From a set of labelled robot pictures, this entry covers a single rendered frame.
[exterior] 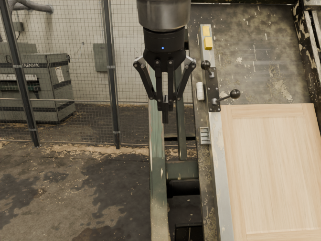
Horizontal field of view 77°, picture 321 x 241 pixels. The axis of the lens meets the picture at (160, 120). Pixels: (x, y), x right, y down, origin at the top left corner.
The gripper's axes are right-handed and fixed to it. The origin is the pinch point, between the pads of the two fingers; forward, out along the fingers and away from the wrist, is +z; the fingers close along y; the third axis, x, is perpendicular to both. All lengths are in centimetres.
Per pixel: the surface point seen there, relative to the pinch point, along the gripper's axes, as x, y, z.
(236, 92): -24.2, -24.3, 12.1
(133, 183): -80, 47, 198
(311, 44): -56, -62, 9
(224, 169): -6.9, -22.1, 36.7
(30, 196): -51, 158, 185
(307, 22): -66, -62, 2
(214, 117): -24.1, -18.3, 25.5
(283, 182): -6, -47, 44
